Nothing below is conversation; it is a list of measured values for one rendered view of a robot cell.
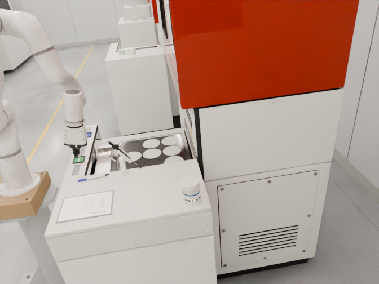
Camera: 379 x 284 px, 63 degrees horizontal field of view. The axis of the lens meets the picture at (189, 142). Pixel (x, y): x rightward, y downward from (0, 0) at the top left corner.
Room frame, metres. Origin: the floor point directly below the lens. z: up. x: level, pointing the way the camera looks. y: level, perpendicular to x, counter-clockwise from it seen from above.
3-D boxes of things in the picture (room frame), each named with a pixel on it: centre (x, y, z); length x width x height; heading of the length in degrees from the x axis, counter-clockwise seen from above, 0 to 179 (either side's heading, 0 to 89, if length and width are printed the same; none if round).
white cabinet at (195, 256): (1.32, 0.30, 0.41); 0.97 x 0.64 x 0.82; 6
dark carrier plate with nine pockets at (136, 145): (1.41, 0.21, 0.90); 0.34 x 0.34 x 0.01; 6
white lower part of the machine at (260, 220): (1.65, -0.34, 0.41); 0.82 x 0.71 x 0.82; 6
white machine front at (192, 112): (1.62, 0.00, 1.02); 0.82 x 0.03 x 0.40; 6
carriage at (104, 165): (1.37, 0.47, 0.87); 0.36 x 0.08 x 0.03; 6
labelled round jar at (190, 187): (0.92, 0.01, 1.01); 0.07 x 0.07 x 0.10
